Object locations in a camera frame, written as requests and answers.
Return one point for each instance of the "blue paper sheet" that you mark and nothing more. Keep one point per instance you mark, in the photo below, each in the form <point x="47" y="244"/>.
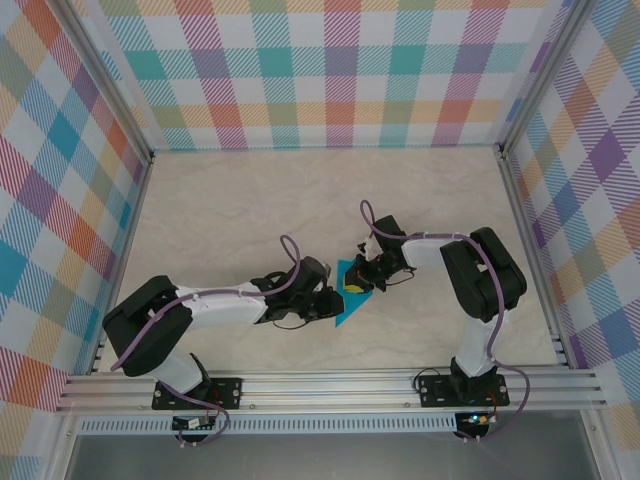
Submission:
<point x="350" y="307"/>

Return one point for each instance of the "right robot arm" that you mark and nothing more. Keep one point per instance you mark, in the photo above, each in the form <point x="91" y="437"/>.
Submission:
<point x="425" y="251"/>

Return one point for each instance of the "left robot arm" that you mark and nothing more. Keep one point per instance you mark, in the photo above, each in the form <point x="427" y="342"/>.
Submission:
<point x="225" y="306"/>

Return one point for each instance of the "grey metal shelf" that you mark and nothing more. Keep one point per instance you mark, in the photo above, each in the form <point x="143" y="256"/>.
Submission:
<point x="325" y="460"/>

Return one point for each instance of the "circuit board with green light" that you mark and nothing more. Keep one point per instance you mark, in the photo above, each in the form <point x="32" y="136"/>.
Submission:
<point x="475" y="419"/>

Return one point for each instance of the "small black circuit board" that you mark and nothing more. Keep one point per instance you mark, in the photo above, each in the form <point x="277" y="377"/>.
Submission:
<point x="192" y="424"/>

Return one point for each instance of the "aluminium mounting rail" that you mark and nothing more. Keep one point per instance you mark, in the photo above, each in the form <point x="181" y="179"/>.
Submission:
<point x="325" y="387"/>

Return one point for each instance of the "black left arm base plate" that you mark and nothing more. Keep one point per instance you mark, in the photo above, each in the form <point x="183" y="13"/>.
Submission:
<point x="230" y="392"/>

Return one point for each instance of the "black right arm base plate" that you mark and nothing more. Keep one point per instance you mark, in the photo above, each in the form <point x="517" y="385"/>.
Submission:
<point x="432" y="392"/>

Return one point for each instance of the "aluminium table side rail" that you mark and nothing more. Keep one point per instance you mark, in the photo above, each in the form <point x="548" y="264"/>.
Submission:
<point x="123" y="265"/>
<point x="517" y="200"/>

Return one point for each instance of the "aluminium frame post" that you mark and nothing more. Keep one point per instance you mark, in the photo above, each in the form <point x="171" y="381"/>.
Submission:
<point x="119" y="82"/>
<point x="537" y="75"/>

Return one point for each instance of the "aluminium frame leg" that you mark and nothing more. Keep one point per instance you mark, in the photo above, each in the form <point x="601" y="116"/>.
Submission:
<point x="62" y="450"/>
<point x="597" y="450"/>

